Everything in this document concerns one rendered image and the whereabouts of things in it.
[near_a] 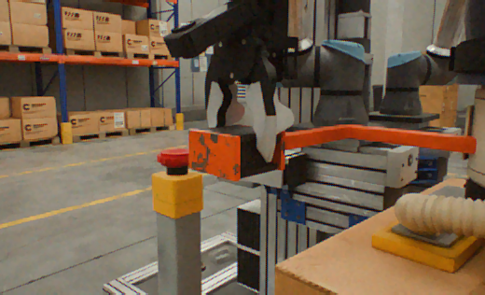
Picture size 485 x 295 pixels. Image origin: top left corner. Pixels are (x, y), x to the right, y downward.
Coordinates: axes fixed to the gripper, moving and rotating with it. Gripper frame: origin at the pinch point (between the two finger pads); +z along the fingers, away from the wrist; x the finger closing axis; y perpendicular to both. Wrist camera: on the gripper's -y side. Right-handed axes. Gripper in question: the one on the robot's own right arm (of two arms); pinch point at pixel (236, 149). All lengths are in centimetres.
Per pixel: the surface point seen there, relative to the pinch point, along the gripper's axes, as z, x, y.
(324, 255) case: 12.9, -8.6, 6.8
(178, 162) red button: 5.1, 19.2, 4.6
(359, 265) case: 12.9, -13.0, 7.5
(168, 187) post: 9.3, 20.2, 3.1
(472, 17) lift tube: -16.3, -18.1, 22.9
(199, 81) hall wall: -17, 872, 672
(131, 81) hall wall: -15, 852, 442
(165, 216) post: 14.9, 21.9, 3.5
